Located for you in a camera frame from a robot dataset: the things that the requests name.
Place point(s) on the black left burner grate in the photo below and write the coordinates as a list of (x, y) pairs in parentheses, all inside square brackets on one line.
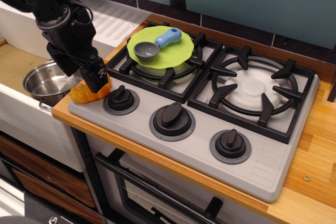
[(175, 83)]

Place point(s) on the black right stove knob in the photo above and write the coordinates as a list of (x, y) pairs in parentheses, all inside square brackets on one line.
[(230, 147)]

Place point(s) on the grey toy stove top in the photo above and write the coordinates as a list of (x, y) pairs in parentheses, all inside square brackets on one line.
[(261, 175)]

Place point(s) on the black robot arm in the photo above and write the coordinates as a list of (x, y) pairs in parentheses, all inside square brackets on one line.
[(49, 9)]

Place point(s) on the orange plastic croissant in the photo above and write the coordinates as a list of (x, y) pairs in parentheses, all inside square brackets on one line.
[(82, 94)]

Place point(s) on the toy oven door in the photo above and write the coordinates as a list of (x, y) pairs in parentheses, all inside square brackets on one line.
[(153, 204)]

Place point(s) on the white toy sink unit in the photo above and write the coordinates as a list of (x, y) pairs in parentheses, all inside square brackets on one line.
[(23, 49)]

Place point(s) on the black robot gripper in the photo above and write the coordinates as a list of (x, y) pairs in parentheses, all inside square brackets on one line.
[(70, 46)]

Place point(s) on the grey spoon with blue handle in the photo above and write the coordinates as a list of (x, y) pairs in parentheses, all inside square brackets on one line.
[(149, 50)]

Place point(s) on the black middle stove knob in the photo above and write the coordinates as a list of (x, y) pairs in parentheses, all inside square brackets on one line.
[(172, 122)]

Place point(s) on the black left stove knob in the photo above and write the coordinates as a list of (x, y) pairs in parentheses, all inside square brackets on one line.
[(121, 101)]

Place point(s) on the black stove knob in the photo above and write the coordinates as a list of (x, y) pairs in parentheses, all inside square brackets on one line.
[(230, 147), (172, 122), (121, 101)]

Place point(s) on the black oven door handle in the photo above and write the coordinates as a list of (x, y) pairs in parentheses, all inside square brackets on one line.
[(208, 216)]

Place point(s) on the black burner grate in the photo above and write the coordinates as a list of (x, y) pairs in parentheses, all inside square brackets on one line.
[(175, 83), (255, 92)]

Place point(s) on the lime green plastic plate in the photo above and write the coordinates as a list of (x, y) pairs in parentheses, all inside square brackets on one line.
[(172, 55)]

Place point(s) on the stainless steel pot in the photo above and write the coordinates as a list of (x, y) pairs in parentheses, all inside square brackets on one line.
[(48, 84)]

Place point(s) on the wooden drawer fronts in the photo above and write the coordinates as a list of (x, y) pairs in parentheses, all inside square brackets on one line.
[(50, 180)]

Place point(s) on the black right burner grate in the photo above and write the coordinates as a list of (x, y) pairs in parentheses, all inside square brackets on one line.
[(255, 92)]

